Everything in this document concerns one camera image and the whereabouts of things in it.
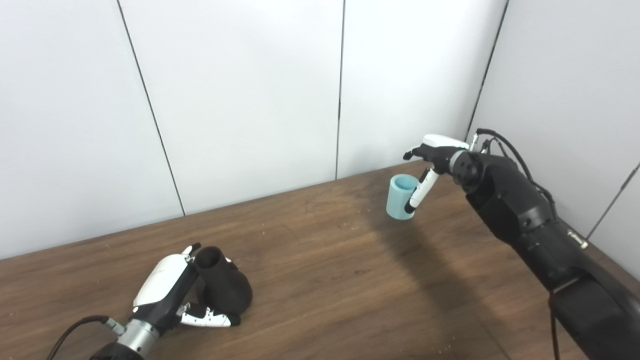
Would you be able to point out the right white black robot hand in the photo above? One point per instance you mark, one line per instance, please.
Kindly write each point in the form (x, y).
(440, 142)

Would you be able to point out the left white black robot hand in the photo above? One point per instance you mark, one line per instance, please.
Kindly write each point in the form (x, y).
(165, 280)

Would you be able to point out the black flared nozzle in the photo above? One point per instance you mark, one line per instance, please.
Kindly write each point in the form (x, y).
(225, 287)

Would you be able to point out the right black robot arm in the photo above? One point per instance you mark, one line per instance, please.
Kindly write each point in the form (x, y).
(525, 210)

